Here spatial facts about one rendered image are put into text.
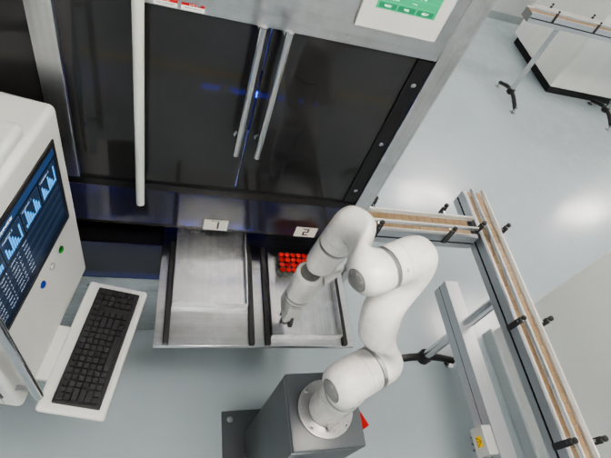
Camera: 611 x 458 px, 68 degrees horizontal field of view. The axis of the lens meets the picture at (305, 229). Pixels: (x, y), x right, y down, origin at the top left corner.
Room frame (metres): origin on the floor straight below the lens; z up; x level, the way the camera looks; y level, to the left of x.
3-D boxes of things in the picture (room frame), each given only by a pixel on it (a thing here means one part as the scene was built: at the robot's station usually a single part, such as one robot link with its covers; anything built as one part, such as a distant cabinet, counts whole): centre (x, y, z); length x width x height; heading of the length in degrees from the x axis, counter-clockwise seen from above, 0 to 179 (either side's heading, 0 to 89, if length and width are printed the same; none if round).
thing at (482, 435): (0.88, -1.10, 0.50); 0.12 x 0.05 x 0.09; 26
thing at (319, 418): (0.58, -0.31, 0.95); 0.19 x 0.19 x 0.18
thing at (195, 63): (0.89, 0.48, 1.51); 0.47 x 0.01 x 0.59; 116
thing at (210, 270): (0.88, 0.26, 0.90); 0.34 x 0.26 x 0.04; 26
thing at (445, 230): (1.50, -0.41, 0.92); 0.69 x 0.15 x 0.16; 116
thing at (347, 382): (0.55, -0.29, 1.16); 0.19 x 0.12 x 0.24; 140
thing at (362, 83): (1.09, 0.07, 1.51); 0.43 x 0.01 x 0.59; 116
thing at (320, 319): (0.93, -0.09, 0.90); 0.34 x 0.26 x 0.04; 26
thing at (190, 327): (0.89, 0.08, 0.87); 0.70 x 0.48 x 0.02; 116
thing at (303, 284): (0.79, -0.07, 1.19); 0.09 x 0.08 x 0.13; 147
